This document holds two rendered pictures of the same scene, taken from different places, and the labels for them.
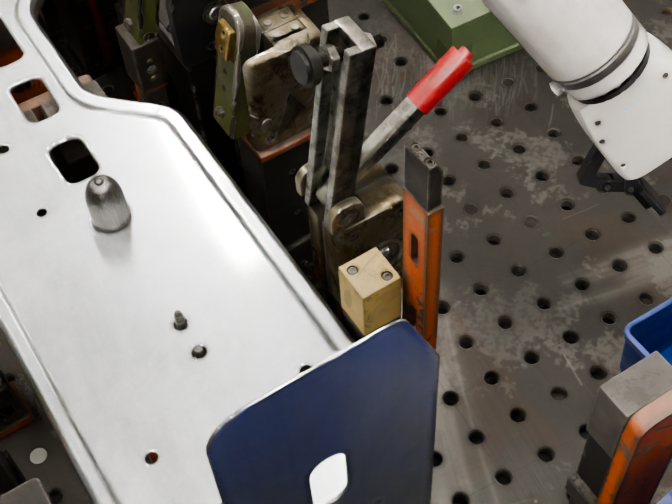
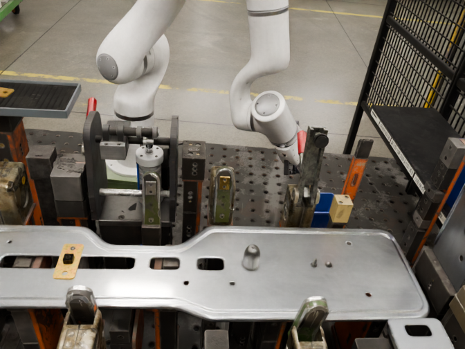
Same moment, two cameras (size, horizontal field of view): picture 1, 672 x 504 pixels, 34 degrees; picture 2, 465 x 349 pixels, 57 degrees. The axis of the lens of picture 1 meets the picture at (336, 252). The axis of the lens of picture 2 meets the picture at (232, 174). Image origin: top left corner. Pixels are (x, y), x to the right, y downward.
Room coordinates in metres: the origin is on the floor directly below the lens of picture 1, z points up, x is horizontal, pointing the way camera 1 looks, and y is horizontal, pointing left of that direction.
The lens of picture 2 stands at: (0.42, 0.73, 1.63)
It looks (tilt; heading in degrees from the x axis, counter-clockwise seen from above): 37 degrees down; 291
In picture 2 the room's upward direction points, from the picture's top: 6 degrees clockwise
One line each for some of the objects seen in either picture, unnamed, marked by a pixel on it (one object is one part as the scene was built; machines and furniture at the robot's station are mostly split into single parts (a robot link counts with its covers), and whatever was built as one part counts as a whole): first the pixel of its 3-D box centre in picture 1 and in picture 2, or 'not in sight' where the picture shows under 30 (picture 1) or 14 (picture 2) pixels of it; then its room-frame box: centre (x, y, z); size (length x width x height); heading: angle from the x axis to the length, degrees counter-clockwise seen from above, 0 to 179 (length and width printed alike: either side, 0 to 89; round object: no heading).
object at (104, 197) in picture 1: (107, 204); (251, 257); (0.57, 0.18, 1.02); 0.03 x 0.03 x 0.07
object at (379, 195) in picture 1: (363, 310); (288, 246); (0.54, -0.02, 0.88); 0.07 x 0.06 x 0.35; 119
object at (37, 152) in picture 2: not in sight; (55, 219); (1.06, 0.20, 0.90); 0.05 x 0.05 x 0.40; 29
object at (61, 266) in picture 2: not in sight; (68, 259); (0.87, 0.35, 1.01); 0.08 x 0.04 x 0.01; 118
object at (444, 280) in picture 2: not in sight; (417, 316); (0.23, 0.01, 0.85); 0.12 x 0.03 x 0.30; 119
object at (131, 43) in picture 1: (162, 132); (152, 268); (0.81, 0.18, 0.84); 0.04 x 0.03 x 0.29; 29
